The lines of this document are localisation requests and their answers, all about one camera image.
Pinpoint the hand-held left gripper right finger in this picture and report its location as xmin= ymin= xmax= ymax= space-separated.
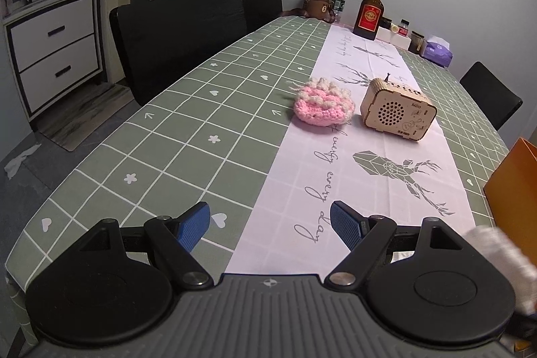
xmin=325 ymin=201 xmax=464 ymax=292

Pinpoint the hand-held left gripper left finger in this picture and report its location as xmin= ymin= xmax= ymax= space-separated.
xmin=78 ymin=202 xmax=212 ymax=292

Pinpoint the pink crochet piece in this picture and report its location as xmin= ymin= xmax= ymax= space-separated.
xmin=287 ymin=77 xmax=356 ymax=128

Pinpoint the white fluffy slipper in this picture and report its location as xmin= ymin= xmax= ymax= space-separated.
xmin=461 ymin=226 xmax=537 ymax=317

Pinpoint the orange cardboard box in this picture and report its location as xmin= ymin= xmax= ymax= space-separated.
xmin=483 ymin=138 xmax=537 ymax=258

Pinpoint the small wooden radio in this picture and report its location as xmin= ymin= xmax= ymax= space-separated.
xmin=360 ymin=73 xmax=438 ymax=141

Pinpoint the wood-pattern floor mat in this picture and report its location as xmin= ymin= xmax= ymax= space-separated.
xmin=36 ymin=83 xmax=135 ymax=152

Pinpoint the black chair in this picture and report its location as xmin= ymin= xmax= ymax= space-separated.
xmin=459 ymin=61 xmax=524 ymax=131
xmin=227 ymin=0 xmax=284 ymax=34
xmin=109 ymin=0 xmax=248 ymax=107

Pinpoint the crumpled white tissue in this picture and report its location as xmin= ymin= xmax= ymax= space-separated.
xmin=4 ymin=143 xmax=43 ymax=179

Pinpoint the purple tissue pack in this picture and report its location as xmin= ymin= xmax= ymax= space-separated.
xmin=422 ymin=35 xmax=454 ymax=67

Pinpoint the brown liquor bottle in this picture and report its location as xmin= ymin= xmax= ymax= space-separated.
xmin=353 ymin=0 xmax=385 ymax=41

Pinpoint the white drawer cabinet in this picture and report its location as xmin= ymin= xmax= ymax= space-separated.
xmin=2 ymin=0 xmax=107 ymax=130

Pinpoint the brown bear-shaped jug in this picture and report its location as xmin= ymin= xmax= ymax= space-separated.
xmin=279 ymin=0 xmax=335 ymax=21

